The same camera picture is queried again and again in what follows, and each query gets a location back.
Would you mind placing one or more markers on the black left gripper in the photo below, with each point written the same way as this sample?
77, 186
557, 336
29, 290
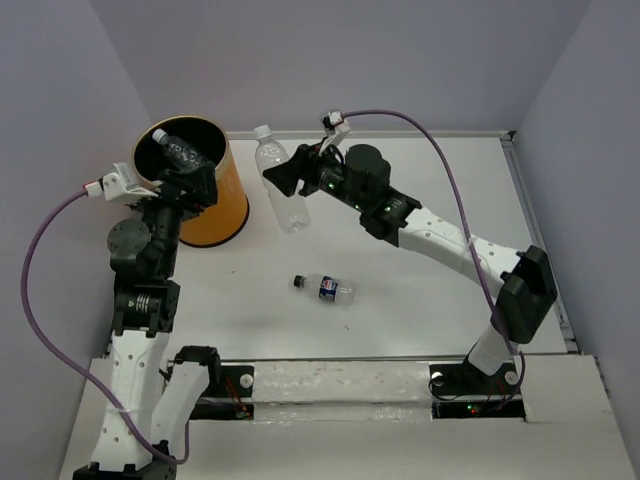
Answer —
201, 185

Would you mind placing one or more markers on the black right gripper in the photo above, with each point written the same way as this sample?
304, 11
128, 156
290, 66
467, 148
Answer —
305, 164

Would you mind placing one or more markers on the clear ribbed plastic bottle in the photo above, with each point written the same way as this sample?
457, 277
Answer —
271, 158

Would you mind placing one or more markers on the clear unlabelled plastic bottle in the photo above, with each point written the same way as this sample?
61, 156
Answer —
184, 156

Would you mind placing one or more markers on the small Pepsi bottle black cap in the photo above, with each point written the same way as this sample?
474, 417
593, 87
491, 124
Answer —
326, 288

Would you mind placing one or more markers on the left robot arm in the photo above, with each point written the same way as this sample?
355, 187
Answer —
144, 433

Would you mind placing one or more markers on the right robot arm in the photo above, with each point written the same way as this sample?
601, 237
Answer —
520, 284

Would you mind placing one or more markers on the orange cylindrical bin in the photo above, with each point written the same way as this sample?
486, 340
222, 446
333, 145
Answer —
222, 222

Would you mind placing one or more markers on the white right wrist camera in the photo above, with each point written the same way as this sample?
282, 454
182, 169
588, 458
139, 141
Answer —
336, 129

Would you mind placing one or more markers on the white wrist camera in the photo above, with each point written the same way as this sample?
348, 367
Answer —
336, 129
120, 185

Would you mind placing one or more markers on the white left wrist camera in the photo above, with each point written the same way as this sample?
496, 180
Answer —
120, 185

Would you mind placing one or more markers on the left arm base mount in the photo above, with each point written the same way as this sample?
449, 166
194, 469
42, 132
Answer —
231, 398

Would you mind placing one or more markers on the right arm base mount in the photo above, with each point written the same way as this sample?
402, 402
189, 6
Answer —
475, 395

